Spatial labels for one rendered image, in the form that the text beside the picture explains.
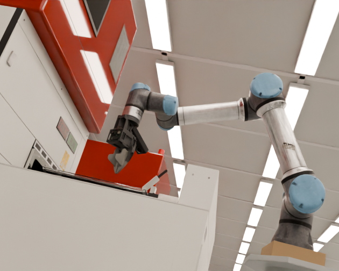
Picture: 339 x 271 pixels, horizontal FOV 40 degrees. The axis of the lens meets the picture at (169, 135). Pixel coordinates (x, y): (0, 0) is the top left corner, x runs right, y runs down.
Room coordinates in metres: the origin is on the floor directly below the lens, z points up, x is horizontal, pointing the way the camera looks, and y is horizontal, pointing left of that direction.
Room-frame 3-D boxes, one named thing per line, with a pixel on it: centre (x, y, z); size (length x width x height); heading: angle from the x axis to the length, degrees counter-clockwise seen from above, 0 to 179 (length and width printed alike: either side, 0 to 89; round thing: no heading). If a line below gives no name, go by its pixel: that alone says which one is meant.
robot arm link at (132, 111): (1.59, 0.16, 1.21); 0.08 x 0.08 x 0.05
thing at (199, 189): (1.53, -0.17, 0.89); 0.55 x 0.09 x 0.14; 169
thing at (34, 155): (1.68, 0.38, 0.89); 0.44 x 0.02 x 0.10; 169
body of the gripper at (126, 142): (1.59, 0.16, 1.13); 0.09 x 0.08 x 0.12; 137
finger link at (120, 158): (1.58, 0.15, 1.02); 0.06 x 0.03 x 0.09; 137
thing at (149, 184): (1.88, 0.02, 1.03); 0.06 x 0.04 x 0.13; 79
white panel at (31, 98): (1.51, 0.43, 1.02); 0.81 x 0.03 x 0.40; 169
